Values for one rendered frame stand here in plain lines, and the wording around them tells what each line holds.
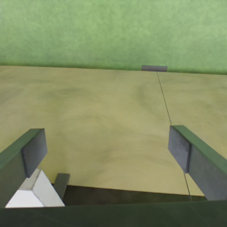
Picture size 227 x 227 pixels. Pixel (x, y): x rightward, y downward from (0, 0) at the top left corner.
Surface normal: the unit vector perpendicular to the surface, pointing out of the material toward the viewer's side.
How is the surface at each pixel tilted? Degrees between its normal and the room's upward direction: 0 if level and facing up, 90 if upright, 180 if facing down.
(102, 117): 92
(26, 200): 0
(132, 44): 0
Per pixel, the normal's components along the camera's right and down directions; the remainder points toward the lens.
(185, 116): 0.00, -0.77
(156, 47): -0.08, 0.64
